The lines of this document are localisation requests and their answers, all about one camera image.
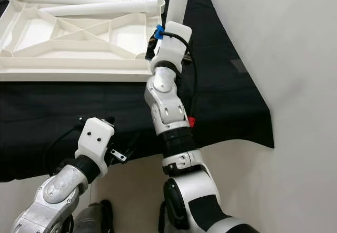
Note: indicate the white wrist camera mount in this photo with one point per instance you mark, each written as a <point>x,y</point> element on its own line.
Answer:
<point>96,141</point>
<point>174,43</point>

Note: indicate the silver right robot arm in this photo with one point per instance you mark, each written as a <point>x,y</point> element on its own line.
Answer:
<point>168,107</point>

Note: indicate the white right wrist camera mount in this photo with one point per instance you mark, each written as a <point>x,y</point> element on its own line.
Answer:
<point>174,43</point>

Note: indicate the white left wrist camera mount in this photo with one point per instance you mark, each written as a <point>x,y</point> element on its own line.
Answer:
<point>96,141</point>

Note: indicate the white plastic table top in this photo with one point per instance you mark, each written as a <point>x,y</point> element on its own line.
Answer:
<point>84,70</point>

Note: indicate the clear tape strip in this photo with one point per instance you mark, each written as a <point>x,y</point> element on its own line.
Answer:
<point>238,66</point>

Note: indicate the dark grey robot leg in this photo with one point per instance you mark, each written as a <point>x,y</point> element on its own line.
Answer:
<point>92,220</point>

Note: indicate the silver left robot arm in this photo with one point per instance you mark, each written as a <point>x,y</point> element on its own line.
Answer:
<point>58,196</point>

